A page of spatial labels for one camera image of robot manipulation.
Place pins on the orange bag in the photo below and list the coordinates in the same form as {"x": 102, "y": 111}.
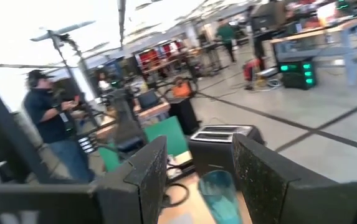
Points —
{"x": 182, "y": 89}

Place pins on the person with cap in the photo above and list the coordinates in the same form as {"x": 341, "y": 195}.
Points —
{"x": 50, "y": 118}

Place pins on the black frame post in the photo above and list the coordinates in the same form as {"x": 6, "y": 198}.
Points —
{"x": 7, "y": 130}

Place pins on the green board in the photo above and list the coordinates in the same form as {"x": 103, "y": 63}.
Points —
{"x": 169, "y": 137}

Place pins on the black toaster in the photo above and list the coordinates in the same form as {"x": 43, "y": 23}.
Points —
{"x": 215, "y": 149}

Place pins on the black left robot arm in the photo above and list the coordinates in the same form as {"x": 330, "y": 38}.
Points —
{"x": 126, "y": 121}

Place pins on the tripod with light bar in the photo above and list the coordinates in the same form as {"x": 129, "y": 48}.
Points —
{"x": 60, "y": 37}

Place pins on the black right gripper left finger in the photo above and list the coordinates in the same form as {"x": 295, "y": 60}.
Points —
{"x": 148, "y": 174}

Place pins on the black box with green lights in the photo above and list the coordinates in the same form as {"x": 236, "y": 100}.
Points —
{"x": 296, "y": 74}

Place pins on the wooden workbench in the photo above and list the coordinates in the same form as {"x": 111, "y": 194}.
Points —
{"x": 318, "y": 34}

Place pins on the black bin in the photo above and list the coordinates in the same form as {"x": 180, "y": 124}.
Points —
{"x": 184, "y": 115}

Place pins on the person in green top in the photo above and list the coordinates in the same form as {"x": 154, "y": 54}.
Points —
{"x": 226, "y": 34}

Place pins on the laptop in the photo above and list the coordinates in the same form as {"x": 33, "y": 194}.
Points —
{"x": 148, "y": 99}

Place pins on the blue faceted plastic tumbler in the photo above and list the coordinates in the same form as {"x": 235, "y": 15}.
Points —
{"x": 220, "y": 199}

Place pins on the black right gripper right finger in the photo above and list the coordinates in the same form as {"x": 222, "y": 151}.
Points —
{"x": 259, "y": 174}

